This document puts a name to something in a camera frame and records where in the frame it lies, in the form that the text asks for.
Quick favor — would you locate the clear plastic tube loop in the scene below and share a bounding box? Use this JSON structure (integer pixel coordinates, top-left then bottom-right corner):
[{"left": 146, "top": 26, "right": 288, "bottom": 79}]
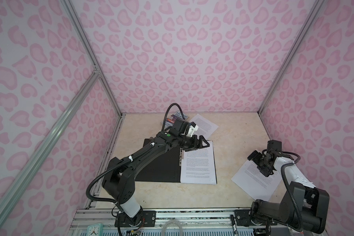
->
[{"left": 161, "top": 219, "right": 184, "bottom": 236}]

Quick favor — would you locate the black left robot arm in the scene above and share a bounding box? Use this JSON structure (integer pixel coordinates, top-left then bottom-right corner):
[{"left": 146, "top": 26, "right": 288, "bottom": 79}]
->
[{"left": 86, "top": 117, "right": 210, "bottom": 227}]

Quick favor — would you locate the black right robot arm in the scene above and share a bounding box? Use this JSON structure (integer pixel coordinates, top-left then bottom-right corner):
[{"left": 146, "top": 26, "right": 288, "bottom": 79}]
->
[{"left": 248, "top": 140, "right": 330, "bottom": 234}]

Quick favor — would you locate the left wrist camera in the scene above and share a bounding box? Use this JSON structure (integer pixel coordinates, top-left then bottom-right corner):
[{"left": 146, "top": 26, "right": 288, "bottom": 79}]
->
[{"left": 186, "top": 123, "right": 199, "bottom": 137}]

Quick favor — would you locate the black marker pen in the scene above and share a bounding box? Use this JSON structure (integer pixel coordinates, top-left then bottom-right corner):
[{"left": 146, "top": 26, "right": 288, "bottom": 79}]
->
[{"left": 230, "top": 214, "right": 238, "bottom": 236}]

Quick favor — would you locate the colourful paperback book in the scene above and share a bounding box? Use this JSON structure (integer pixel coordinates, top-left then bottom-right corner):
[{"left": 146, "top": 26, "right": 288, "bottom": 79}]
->
[{"left": 164, "top": 111, "right": 189, "bottom": 128}]

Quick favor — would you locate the printed paper sheet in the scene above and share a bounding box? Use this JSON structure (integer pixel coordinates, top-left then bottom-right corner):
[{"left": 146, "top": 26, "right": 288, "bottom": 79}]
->
[
  {"left": 190, "top": 114, "right": 218, "bottom": 140},
  {"left": 231, "top": 160, "right": 282, "bottom": 201},
  {"left": 180, "top": 140, "right": 217, "bottom": 185}
]

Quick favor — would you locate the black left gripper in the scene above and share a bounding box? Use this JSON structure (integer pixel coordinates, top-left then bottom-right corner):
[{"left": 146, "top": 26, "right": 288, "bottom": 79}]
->
[{"left": 178, "top": 135, "right": 210, "bottom": 151}]

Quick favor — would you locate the white and black folder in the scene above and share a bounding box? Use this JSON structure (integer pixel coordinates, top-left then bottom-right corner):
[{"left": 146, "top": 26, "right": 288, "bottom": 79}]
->
[{"left": 135, "top": 138, "right": 218, "bottom": 185}]

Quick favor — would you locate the small teal alarm clock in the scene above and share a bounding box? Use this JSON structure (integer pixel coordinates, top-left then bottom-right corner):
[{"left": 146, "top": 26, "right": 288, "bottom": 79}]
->
[{"left": 86, "top": 223, "right": 103, "bottom": 236}]

